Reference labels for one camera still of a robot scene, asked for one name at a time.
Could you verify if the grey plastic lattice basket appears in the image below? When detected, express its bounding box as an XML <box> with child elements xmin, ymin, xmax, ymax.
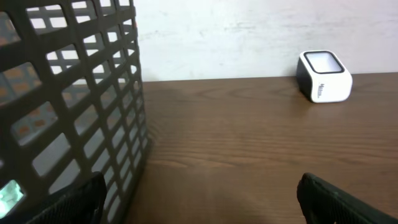
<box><xmin>1</xmin><ymin>0</ymin><xmax>150</xmax><ymax>223</ymax></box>

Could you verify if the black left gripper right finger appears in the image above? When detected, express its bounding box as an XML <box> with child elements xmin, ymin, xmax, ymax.
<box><xmin>297</xmin><ymin>172</ymin><xmax>397</xmax><ymax>224</ymax></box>

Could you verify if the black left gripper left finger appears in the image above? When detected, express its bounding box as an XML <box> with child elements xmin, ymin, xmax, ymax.
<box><xmin>25</xmin><ymin>172</ymin><xmax>107</xmax><ymax>224</ymax></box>

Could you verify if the orange Kleenex tissue pack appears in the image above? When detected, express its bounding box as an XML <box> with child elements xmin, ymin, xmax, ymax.
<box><xmin>1</xmin><ymin>62</ymin><xmax>41</xmax><ymax>105</ymax></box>

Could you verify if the teal flushable wipes packet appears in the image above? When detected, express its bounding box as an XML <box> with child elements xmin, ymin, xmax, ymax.
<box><xmin>1</xmin><ymin>180</ymin><xmax>24</xmax><ymax>218</ymax></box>

